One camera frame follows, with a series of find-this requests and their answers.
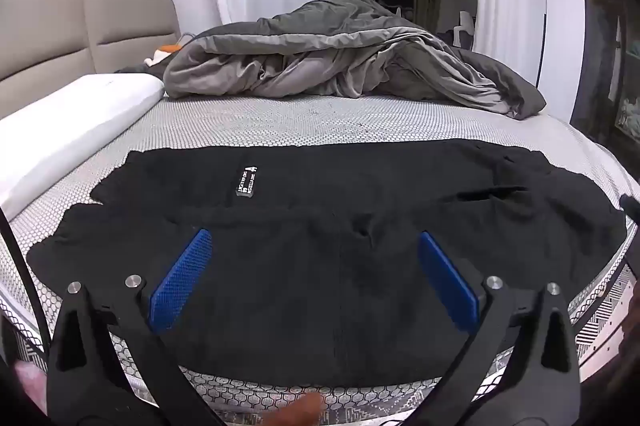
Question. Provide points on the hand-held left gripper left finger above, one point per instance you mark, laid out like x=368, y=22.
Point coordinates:
x=180, y=281

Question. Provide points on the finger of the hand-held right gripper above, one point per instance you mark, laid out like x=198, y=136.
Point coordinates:
x=631, y=202

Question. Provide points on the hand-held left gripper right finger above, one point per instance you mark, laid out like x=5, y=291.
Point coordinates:
x=447, y=281

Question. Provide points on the black pants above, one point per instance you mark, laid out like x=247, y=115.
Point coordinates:
x=310, y=256

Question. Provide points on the dark cabinet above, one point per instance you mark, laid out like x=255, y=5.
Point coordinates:
x=605, y=31

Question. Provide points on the person's leg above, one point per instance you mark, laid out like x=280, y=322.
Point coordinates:
x=297, y=412

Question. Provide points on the white pillow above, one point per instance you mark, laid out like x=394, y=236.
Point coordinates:
x=75, y=121

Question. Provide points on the bed with honeycomb cover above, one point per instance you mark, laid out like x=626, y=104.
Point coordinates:
x=300, y=121

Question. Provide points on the orange and white plush toy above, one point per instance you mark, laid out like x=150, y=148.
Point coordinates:
x=162, y=54

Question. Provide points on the white chair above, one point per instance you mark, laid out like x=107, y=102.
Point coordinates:
x=464, y=26

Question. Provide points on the grey duvet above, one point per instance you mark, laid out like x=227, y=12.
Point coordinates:
x=300, y=56

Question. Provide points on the beige padded headboard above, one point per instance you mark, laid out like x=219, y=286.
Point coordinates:
x=50, y=21

